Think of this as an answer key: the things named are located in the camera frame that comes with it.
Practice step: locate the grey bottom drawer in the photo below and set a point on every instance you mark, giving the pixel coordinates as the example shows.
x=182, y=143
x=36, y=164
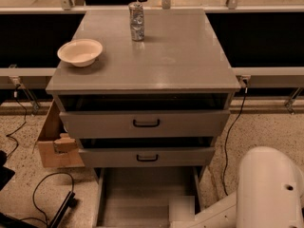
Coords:
x=139, y=197

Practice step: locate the grey drawer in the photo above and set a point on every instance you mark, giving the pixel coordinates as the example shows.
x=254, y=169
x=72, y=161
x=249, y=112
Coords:
x=147, y=157
x=139, y=197
x=144, y=124

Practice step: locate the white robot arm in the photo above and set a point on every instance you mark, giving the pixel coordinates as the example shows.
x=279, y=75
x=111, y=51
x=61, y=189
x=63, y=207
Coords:
x=270, y=191

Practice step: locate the grey middle drawer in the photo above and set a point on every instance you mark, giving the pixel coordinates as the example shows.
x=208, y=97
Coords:
x=147, y=157

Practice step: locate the grey top drawer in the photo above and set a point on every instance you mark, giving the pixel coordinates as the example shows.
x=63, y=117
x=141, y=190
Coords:
x=144, y=124

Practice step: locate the grey drawer cabinet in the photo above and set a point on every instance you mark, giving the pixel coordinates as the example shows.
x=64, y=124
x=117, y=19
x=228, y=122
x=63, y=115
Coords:
x=178, y=66

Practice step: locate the cardboard box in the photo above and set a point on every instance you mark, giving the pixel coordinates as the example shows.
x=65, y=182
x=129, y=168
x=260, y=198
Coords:
x=56, y=148

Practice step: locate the black stand leg left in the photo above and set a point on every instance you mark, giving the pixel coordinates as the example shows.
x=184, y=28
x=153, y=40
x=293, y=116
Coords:
x=10, y=222

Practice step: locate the white bowl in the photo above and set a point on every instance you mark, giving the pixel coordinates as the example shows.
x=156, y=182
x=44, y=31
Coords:
x=80, y=52

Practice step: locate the silver drink can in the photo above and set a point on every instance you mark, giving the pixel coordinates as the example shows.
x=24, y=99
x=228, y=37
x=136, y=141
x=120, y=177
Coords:
x=136, y=21

